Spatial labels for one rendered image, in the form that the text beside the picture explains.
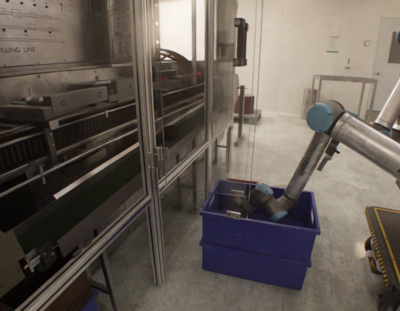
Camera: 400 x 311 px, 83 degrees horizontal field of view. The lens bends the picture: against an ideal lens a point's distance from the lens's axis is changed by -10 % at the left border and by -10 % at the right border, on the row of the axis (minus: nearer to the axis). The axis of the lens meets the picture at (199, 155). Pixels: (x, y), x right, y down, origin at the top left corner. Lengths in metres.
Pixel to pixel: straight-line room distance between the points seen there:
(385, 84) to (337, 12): 1.75
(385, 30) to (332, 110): 5.12
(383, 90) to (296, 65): 1.88
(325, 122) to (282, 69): 4.85
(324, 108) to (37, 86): 1.21
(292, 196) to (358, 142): 0.53
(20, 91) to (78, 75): 0.34
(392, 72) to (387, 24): 0.93
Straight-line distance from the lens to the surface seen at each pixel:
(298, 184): 1.39
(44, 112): 0.90
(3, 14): 1.32
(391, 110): 1.47
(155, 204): 1.22
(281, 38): 5.88
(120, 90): 1.19
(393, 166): 1.05
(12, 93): 1.22
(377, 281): 1.63
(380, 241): 1.58
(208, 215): 1.32
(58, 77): 1.36
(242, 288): 1.54
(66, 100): 0.97
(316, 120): 1.08
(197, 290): 1.51
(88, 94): 1.04
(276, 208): 1.37
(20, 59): 1.33
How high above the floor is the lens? 1.17
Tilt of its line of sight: 21 degrees down
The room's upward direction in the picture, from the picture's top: straight up
